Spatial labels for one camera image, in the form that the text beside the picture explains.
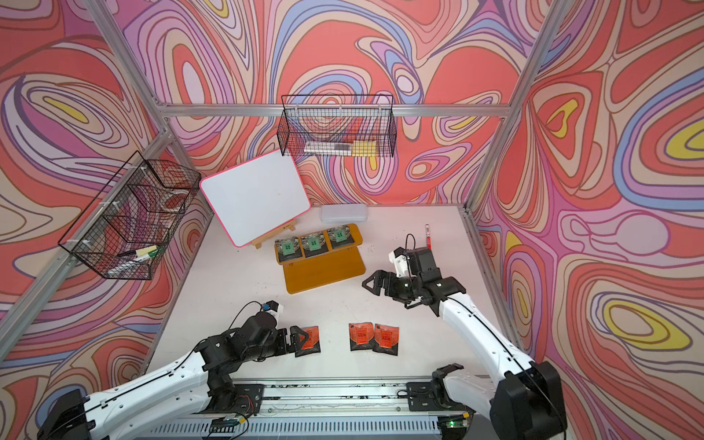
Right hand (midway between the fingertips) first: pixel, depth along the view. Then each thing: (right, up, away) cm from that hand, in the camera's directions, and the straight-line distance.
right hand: (377, 295), depth 79 cm
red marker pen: (+24, +16, +31) cm, 42 cm away
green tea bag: (-28, +13, +10) cm, 33 cm away
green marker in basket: (-60, +13, -7) cm, 62 cm away
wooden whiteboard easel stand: (-44, +14, +25) cm, 53 cm away
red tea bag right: (+3, -15, +5) cm, 16 cm away
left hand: (-22, -14, 0) cm, 26 cm away
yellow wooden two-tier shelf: (-17, +10, +9) cm, 22 cm away
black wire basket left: (-69, +18, -5) cm, 72 cm away
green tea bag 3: (-11, +17, +13) cm, 24 cm away
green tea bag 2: (-20, +15, +12) cm, 27 cm away
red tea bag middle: (-4, -14, +5) cm, 16 cm away
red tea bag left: (-20, -16, +3) cm, 25 cm away
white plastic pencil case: (-11, +27, +37) cm, 47 cm away
